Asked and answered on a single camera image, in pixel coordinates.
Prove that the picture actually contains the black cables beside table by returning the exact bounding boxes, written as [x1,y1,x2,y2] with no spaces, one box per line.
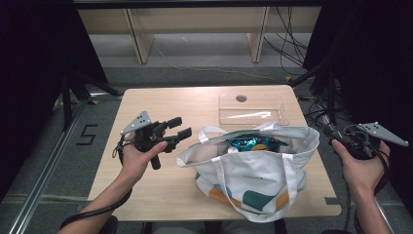
[297,93,329,129]

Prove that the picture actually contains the black metal stand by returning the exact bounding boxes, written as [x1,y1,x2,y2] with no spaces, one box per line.
[59,69,125,132]
[288,62,339,125]

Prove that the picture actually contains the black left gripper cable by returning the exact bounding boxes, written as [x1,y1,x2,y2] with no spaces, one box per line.
[59,135,134,229]

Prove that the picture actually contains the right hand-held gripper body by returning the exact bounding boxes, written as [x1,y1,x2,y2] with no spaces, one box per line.
[339,121,409,161]

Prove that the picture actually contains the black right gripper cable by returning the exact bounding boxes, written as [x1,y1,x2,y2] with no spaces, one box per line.
[343,125,392,234]

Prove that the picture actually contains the person's left hand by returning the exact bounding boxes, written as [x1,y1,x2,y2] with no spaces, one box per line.
[121,140,169,187]

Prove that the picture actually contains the black curtain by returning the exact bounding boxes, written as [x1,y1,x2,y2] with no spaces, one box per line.
[303,0,413,216]
[0,0,109,201]

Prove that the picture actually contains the blue potato chips bag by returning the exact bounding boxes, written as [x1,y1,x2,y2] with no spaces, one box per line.
[225,135,290,154]

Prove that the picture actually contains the white floor cable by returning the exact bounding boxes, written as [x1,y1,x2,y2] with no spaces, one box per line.
[152,42,286,83]

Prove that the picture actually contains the black floor cables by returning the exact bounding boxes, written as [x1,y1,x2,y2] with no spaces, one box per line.
[262,6,310,76]

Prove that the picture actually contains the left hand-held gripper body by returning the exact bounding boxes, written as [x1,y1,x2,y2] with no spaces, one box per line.
[120,110,179,171]

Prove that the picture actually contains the long beige desk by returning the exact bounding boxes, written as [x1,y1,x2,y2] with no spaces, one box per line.
[77,6,322,65]

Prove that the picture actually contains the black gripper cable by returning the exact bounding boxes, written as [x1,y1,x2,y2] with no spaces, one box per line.
[59,135,134,229]
[343,125,392,234]

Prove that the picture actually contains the white tote bag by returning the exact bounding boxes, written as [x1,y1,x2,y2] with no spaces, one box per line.
[175,121,320,223]

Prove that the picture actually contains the clear acrylic tray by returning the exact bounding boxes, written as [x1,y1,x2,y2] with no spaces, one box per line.
[217,93,290,127]

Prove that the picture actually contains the person's right hand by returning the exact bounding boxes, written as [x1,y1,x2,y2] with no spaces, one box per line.
[330,138,392,197]

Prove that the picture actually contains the metal floor rail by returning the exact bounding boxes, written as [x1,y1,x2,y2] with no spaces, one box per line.
[373,196,397,234]
[6,97,95,234]

